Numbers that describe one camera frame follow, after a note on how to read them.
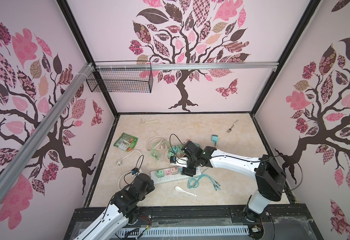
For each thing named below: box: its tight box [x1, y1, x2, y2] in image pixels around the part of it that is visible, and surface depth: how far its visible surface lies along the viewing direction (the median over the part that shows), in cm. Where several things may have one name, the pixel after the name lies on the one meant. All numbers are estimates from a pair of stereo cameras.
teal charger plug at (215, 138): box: [212, 134, 219, 146], surface depth 105 cm
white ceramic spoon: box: [174, 186, 197, 197], surface depth 83 cm
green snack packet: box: [113, 132, 139, 153], surface depth 104 cm
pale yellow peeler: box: [140, 118, 159, 125], surface depth 118 cm
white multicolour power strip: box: [150, 166, 202, 185], surface depth 85 cm
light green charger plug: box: [156, 169, 165, 178], surface depth 83 cm
